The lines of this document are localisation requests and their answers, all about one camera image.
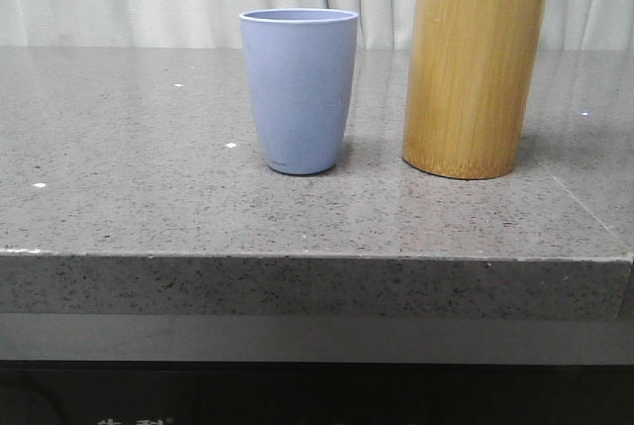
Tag blue plastic cup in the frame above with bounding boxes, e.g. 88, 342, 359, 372
239, 8, 359, 175

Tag bamboo cylindrical holder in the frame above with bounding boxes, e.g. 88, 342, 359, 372
402, 0, 546, 179

